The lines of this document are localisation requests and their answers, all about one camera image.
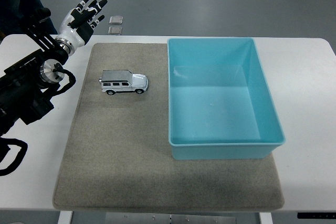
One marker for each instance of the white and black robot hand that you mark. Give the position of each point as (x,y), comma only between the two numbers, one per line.
(76,35)

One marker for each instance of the white toy car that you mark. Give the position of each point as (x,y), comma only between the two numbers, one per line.
(131,83)

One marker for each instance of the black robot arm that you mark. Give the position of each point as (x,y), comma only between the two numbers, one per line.
(18,87)

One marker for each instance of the blue plastic box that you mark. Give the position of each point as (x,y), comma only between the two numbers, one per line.
(212,113)

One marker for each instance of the silver floor outlet plate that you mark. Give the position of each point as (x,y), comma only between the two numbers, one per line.
(115,20)
(115,30)

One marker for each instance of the beige felt mat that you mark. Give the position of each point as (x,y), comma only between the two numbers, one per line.
(118,142)

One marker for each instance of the white table leg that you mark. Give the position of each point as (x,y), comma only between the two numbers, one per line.
(65,218)
(265,218)

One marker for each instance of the grey metal plate with screws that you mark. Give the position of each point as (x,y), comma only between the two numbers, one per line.
(170,219)

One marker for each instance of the black table control panel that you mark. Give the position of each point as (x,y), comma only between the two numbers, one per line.
(316,215)

